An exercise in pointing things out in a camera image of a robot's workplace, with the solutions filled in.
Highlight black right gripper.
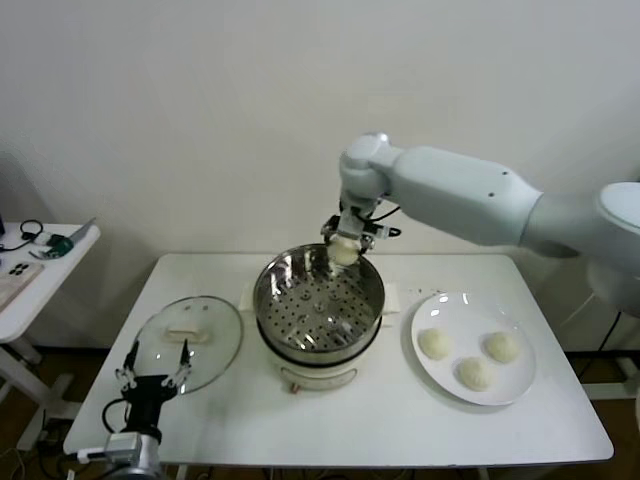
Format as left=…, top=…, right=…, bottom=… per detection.
left=319, top=208, right=377, bottom=257

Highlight black cable loop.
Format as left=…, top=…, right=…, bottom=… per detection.
left=0, top=220, right=45, bottom=253

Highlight black floor power strip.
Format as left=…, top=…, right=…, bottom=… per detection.
left=37, top=422, right=71, bottom=456

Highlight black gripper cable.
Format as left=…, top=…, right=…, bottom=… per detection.
left=102, top=397, right=132, bottom=435
left=364, top=202, right=404, bottom=236

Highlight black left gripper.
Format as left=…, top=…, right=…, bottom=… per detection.
left=114, top=338, right=194, bottom=436

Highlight glass lid with white handle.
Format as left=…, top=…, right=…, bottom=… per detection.
left=130, top=295, right=245, bottom=397

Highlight beige phone with camera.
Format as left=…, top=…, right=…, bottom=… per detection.
left=0, top=262, right=45, bottom=311

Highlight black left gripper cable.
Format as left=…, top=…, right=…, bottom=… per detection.
left=102, top=397, right=132, bottom=435

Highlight white desk foot frame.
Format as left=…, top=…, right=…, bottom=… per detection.
left=582, top=355, right=640, bottom=401

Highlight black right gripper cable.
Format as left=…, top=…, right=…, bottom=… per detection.
left=364, top=202, right=404, bottom=236

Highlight white electric cooker base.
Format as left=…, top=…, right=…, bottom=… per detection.
left=239, top=279, right=402, bottom=396

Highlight stainless steel steamer basket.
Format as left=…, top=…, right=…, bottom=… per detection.
left=252, top=243, right=387, bottom=354

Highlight black power cable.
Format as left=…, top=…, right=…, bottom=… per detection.
left=599, top=308, right=624, bottom=351

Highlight white side table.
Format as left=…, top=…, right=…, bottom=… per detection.
left=0, top=222, right=101, bottom=454

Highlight white steamed baozi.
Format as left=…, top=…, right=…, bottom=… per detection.
left=418, top=328, right=454, bottom=360
left=482, top=331, right=522, bottom=364
left=327, top=237, right=362, bottom=267
left=453, top=356, right=494, bottom=391

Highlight white round plate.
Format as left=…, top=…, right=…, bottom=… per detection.
left=410, top=291, right=537, bottom=406

